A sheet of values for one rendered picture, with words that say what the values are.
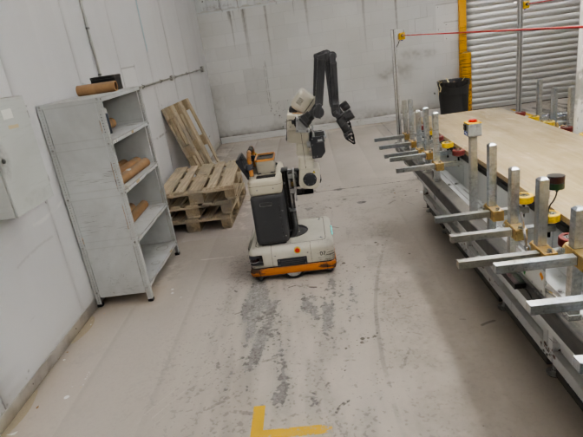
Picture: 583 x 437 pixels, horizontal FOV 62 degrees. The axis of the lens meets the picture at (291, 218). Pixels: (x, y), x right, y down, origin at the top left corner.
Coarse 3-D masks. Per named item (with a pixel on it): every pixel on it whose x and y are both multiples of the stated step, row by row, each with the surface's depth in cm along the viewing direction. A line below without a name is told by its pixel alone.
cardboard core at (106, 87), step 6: (90, 84) 373; (96, 84) 372; (102, 84) 371; (108, 84) 371; (114, 84) 371; (78, 90) 372; (84, 90) 372; (90, 90) 372; (96, 90) 372; (102, 90) 373; (108, 90) 373; (114, 90) 374
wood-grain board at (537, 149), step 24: (456, 120) 418; (480, 120) 404; (504, 120) 391; (528, 120) 379; (456, 144) 338; (480, 144) 329; (504, 144) 320; (528, 144) 312; (552, 144) 304; (576, 144) 297; (504, 168) 271; (528, 168) 265; (552, 168) 260; (576, 168) 254; (552, 192) 226; (576, 192) 222
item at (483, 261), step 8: (560, 248) 183; (488, 256) 185; (496, 256) 184; (504, 256) 183; (512, 256) 182; (520, 256) 182; (528, 256) 182; (536, 256) 182; (456, 264) 187; (464, 264) 184; (472, 264) 184; (480, 264) 184; (488, 264) 183
